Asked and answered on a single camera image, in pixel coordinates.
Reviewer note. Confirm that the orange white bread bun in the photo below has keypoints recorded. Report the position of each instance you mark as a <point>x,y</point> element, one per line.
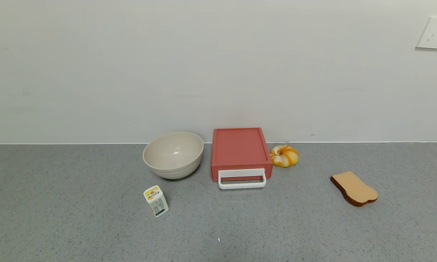
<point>285,158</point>

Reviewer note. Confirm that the beige ribbed bowl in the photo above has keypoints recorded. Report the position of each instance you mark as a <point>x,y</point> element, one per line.
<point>173,153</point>

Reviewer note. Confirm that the small white yellow bottle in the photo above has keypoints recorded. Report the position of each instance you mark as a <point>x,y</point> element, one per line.
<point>156,203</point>

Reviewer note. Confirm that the toast bread slice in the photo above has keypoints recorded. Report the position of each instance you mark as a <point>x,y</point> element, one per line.
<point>354,189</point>

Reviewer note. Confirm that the white wall socket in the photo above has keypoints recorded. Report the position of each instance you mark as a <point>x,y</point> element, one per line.
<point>434,32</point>

